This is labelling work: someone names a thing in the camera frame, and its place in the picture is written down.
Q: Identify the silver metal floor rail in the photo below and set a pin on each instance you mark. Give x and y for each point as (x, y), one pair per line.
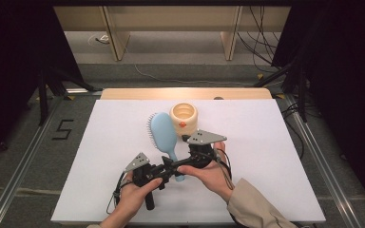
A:
(329, 177)
(19, 172)

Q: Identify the person's left hand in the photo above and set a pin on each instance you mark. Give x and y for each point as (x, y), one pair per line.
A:
(131, 201)

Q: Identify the dark table grommet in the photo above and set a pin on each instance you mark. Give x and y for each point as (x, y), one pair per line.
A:
(218, 98)

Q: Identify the person's right hand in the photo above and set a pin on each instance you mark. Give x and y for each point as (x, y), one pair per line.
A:
(212, 177)

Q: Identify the beige wooden desk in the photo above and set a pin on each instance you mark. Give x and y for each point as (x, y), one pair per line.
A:
(171, 19)

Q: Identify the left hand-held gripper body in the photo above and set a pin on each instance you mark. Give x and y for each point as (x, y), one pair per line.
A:
(139, 175)

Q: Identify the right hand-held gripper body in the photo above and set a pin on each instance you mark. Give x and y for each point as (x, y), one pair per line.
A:
(202, 152)

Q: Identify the cream ribbed cup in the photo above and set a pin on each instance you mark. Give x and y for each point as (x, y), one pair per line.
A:
(183, 117)

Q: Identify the round floor socket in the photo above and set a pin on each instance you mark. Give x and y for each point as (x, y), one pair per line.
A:
(101, 39)

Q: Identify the black curtain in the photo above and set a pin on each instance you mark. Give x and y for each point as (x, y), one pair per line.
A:
(9, 63)
(345, 79)

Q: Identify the black metal stand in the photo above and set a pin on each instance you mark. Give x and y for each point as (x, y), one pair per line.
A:
(302, 95)
(43, 95)

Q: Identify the white table board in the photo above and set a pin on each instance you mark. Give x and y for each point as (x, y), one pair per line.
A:
(107, 126)

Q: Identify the light wooden table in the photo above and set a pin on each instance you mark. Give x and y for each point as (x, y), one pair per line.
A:
(158, 94)

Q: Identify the light blue hairbrush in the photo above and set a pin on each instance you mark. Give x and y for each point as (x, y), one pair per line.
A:
(164, 133)

